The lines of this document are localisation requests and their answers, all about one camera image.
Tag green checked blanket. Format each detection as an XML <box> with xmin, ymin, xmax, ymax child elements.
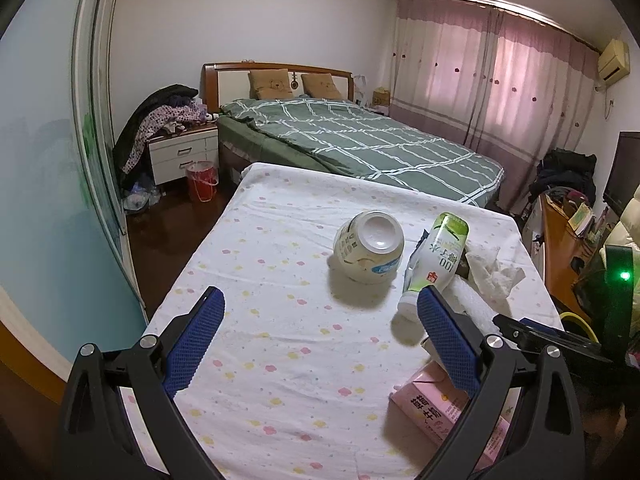
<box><xmin>217</xmin><ymin>97</ymin><xmax>506</xmax><ymax>208</ymax></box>

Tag floral white tablecloth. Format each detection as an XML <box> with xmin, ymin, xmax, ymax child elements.
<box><xmin>120</xmin><ymin>162</ymin><xmax>566</xmax><ymax>480</ymax></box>

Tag red bucket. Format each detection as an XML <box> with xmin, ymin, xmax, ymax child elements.
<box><xmin>186</xmin><ymin>160</ymin><xmax>220</xmax><ymax>203</ymax></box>

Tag glass wardrobe door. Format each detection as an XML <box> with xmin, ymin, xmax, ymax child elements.
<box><xmin>0</xmin><ymin>0</ymin><xmax>151</xmax><ymax>376</ymax></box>

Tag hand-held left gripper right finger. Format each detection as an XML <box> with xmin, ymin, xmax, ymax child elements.
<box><xmin>410</xmin><ymin>285</ymin><xmax>586</xmax><ymax>480</ymax></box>

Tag dark clothes pile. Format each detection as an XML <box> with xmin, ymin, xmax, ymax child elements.
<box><xmin>530</xmin><ymin>149</ymin><xmax>598</xmax><ymax>201</ymax></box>

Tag white tissue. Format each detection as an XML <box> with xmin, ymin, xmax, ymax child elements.
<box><xmin>467</xmin><ymin>247</ymin><xmax>527</xmax><ymax>306</ymax></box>

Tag white paper towel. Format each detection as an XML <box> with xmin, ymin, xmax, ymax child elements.
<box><xmin>449</xmin><ymin>279</ymin><xmax>503</xmax><ymax>337</ymax></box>

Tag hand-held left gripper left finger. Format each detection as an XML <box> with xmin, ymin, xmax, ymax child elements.
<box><xmin>57</xmin><ymin>286</ymin><xmax>226</xmax><ymax>480</ymax></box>

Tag plastic bags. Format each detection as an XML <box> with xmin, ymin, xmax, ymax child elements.
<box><xmin>122</xmin><ymin>180</ymin><xmax>161</xmax><ymax>211</ymax></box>

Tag white nightstand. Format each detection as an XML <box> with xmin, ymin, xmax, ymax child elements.
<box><xmin>147</xmin><ymin>127</ymin><xmax>221</xmax><ymax>186</ymax></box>

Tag brown pillow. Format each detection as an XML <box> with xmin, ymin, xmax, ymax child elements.
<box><xmin>248</xmin><ymin>68</ymin><xmax>293</xmax><ymax>101</ymax></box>
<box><xmin>300</xmin><ymin>73</ymin><xmax>343</xmax><ymax>99</ymax></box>

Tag white round jar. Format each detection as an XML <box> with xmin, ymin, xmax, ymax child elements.
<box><xmin>327</xmin><ymin>210</ymin><xmax>406</xmax><ymax>286</ymax></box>

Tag beige air conditioner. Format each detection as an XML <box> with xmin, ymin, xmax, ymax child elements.
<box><xmin>597</xmin><ymin>39</ymin><xmax>631</xmax><ymax>83</ymax></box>

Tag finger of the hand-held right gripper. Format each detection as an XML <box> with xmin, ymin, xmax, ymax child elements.
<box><xmin>492</xmin><ymin>313</ymin><xmax>613</xmax><ymax>363</ymax></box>

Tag wooden bed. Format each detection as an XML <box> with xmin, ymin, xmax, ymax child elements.
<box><xmin>201</xmin><ymin>62</ymin><xmax>506</xmax><ymax>211</ymax></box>

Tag pile of clothes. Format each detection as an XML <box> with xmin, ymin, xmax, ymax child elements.
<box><xmin>114</xmin><ymin>84</ymin><xmax>211</xmax><ymax>181</ymax></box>

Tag white puffer jacket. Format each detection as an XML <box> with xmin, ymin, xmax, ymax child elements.
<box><xmin>600</xmin><ymin>195</ymin><xmax>640</xmax><ymax>261</ymax></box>

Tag yellow rimmed trash bin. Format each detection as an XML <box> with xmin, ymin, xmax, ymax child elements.
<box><xmin>560</xmin><ymin>310</ymin><xmax>601</xmax><ymax>343</ymax></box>

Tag books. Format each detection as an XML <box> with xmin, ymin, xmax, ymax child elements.
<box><xmin>562</xmin><ymin>190</ymin><xmax>608</xmax><ymax>241</ymax></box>

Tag black television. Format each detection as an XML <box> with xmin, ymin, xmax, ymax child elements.
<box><xmin>602</xmin><ymin>131</ymin><xmax>640</xmax><ymax>216</ymax></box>

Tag green and white bottle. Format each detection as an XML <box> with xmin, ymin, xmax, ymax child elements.
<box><xmin>397</xmin><ymin>212</ymin><xmax>471</xmax><ymax>321</ymax></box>

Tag pink carton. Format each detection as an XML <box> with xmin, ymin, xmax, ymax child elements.
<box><xmin>389</xmin><ymin>360</ymin><xmax>516</xmax><ymax>466</ymax></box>

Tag wooden desk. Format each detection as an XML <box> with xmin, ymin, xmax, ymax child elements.
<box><xmin>537</xmin><ymin>192</ymin><xmax>606</xmax><ymax>321</ymax></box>

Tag pink curtain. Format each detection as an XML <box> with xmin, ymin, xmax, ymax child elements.
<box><xmin>387</xmin><ymin>0</ymin><xmax>603</xmax><ymax>216</ymax></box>

